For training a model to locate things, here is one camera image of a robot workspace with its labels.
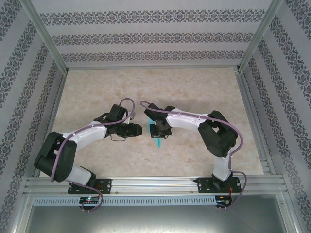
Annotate wide aluminium base rail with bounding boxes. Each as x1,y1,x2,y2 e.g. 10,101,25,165
23,176,289,195

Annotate teal cloth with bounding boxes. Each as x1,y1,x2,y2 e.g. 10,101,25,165
146,118,164,149

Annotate thin aluminium wall rail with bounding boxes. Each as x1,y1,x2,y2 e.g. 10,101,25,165
65,64,241,71

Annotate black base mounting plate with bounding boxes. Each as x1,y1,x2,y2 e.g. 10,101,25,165
68,178,113,195
197,177,242,194

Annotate purple cable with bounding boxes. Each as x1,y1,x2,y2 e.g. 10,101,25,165
50,97,136,213
139,100,250,212

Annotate grey slotted cable duct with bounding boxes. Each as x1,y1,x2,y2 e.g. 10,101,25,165
33,196,217,206

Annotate grey sheet metal panel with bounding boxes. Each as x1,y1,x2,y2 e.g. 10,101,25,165
14,194,299,233

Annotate aluminium frame post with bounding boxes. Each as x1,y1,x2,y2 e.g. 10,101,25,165
20,0,69,73
237,0,285,72

